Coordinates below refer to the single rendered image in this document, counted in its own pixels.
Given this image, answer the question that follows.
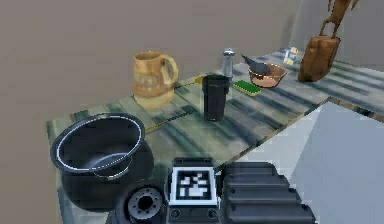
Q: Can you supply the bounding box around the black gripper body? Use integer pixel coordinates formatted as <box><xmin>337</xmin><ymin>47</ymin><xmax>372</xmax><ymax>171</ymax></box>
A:
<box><xmin>105</xmin><ymin>184</ymin><xmax>169</xmax><ymax>224</ymax></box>

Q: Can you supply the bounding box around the tan ceramic water jug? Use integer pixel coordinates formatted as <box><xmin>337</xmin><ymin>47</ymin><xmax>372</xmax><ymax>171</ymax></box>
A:
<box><xmin>132</xmin><ymin>50</ymin><xmax>179</xmax><ymax>111</ymax></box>

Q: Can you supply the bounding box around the black round pot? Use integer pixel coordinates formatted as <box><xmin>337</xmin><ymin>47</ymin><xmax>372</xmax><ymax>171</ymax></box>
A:
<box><xmin>49</xmin><ymin>112</ymin><xmax>155</xmax><ymax>213</ymax></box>

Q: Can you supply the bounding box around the black cup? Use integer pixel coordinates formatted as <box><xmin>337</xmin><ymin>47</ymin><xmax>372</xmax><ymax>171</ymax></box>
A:
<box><xmin>201</xmin><ymin>74</ymin><xmax>231</xmax><ymax>122</ymax></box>

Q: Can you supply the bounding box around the green yellow sponge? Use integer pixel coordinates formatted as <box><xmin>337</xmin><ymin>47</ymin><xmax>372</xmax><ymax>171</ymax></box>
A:
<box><xmin>232</xmin><ymin>79</ymin><xmax>263</xmax><ymax>97</ymax></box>

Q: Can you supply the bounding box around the silver salt shaker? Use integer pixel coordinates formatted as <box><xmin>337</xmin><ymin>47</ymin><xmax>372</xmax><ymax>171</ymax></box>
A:
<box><xmin>220</xmin><ymin>48</ymin><xmax>237</xmax><ymax>80</ymax></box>

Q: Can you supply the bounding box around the small white blue bottle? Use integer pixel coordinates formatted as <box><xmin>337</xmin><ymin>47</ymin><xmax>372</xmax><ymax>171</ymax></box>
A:
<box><xmin>283</xmin><ymin>46</ymin><xmax>299</xmax><ymax>66</ymax></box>

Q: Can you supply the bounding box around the copper pan with black handle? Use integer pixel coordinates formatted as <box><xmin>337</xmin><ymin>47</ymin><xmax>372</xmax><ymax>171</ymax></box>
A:
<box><xmin>240</xmin><ymin>54</ymin><xmax>288</xmax><ymax>89</ymax></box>

